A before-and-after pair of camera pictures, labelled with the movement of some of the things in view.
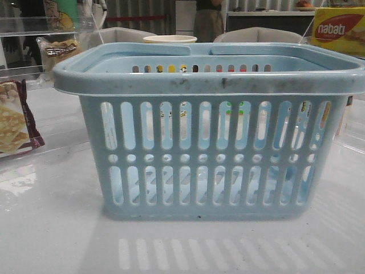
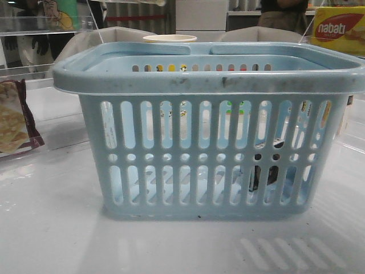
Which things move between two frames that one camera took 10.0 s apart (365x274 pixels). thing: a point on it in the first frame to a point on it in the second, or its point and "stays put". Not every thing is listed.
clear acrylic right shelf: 340,24 stays put
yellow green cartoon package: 61,15 stays put
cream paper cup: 170,39 stays put
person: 208,20 to 289,15
